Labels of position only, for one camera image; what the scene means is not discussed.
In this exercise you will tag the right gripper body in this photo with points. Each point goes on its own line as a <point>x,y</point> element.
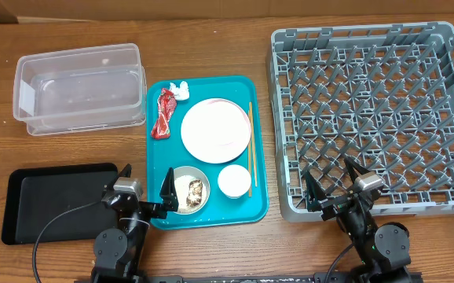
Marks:
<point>332,204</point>

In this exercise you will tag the red snack wrapper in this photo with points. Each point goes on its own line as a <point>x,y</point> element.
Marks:
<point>166,105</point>

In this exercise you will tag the brown food piece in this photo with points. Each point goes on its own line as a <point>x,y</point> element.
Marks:
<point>195,193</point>

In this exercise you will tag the pink round plate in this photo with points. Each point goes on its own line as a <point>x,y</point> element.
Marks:
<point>215,130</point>

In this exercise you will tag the white tissue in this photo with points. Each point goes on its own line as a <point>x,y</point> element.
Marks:
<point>180,92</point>

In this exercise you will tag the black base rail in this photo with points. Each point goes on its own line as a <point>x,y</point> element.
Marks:
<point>336,277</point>

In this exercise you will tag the grey bowl with rice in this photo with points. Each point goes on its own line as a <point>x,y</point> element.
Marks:
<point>180,190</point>

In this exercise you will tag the grey dishwasher rack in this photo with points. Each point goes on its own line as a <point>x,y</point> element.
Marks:
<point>381,94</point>

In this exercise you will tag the clear plastic bin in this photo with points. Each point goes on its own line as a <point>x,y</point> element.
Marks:
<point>68,91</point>

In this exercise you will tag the black plastic tray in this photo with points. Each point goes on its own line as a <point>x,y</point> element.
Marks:
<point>57,203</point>

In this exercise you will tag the teal serving tray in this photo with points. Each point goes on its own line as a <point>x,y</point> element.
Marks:
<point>170,152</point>

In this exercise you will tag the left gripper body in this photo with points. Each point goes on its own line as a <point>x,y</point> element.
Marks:
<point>153,210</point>

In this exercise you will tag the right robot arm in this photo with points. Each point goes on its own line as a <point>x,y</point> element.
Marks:
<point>383,250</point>

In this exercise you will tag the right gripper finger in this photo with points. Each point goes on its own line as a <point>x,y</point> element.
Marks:
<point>315,195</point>
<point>354,169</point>

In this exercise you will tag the white paper cup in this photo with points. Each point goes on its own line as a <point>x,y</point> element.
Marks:
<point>234,181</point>

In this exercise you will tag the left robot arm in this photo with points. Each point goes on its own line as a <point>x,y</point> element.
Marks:
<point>118,250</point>

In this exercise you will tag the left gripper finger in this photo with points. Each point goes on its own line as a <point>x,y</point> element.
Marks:
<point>124,173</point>
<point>168,192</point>

